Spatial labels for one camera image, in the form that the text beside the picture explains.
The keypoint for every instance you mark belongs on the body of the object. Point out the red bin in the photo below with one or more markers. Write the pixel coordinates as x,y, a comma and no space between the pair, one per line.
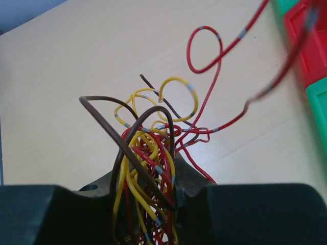
312,58

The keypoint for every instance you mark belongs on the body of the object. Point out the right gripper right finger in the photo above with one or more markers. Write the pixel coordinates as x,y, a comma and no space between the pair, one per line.
278,213

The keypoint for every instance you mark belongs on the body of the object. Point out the right green bin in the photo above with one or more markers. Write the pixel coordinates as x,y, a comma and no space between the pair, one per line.
316,93

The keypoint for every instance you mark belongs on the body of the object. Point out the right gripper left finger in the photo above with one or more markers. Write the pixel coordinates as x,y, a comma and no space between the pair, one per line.
52,214

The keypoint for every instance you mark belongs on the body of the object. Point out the left green bin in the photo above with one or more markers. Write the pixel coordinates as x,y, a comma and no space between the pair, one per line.
288,8

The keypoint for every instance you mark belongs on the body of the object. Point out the green bin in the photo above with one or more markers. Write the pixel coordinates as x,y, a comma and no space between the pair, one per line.
288,8
316,93

